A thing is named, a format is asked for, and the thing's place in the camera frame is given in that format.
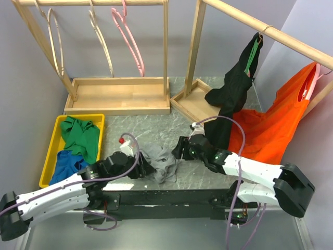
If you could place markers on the left wooden clothes rack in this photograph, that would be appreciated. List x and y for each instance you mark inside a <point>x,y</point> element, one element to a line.
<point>109,96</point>

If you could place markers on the blue garment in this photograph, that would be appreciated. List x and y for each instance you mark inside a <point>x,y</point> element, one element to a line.
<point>67,165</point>

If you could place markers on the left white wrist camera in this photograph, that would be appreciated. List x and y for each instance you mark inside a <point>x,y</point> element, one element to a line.
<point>129,147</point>

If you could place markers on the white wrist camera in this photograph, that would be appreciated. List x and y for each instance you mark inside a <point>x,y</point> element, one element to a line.
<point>196,129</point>
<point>129,147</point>

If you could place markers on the light pink hanger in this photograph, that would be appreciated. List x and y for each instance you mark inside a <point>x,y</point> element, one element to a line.
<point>309,84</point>

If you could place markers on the green garment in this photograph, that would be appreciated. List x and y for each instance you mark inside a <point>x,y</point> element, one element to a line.
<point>81,137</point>

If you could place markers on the right wooden clothes rack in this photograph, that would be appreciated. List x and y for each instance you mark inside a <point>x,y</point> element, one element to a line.
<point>190,101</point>

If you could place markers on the middle beige wooden hanger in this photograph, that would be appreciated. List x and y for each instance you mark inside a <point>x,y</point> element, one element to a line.
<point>94,24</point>

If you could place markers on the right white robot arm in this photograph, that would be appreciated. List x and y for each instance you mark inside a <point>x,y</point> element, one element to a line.
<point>280,185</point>

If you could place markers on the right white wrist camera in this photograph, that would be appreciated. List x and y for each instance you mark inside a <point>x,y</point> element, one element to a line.
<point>196,129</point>

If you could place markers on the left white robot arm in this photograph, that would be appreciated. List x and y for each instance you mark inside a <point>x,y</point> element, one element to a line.
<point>82,190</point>

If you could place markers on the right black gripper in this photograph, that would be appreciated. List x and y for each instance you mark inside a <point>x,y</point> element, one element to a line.
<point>183,143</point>

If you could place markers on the wooden clothes rack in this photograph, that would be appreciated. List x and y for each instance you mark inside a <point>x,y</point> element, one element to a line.
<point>109,96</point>
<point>190,101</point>

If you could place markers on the yellow plastic bin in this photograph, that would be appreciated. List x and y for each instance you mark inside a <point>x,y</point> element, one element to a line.
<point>57,144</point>

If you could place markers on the black garment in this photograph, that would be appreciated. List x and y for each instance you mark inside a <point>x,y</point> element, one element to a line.
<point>231,97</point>

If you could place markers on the grey tank top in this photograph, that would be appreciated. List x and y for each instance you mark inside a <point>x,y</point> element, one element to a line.
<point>163,162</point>

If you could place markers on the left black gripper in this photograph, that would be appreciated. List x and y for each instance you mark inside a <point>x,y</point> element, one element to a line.
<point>143,168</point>

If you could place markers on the orange garment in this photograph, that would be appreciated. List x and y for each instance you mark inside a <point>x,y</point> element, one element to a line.
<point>265,136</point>

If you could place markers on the pink plastic hanger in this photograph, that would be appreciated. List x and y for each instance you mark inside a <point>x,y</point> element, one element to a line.
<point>119,20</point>

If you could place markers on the green plastic hanger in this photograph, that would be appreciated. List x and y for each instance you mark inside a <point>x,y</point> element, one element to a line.
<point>254,51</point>

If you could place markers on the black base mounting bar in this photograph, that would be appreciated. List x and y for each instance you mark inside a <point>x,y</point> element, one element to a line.
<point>166,204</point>

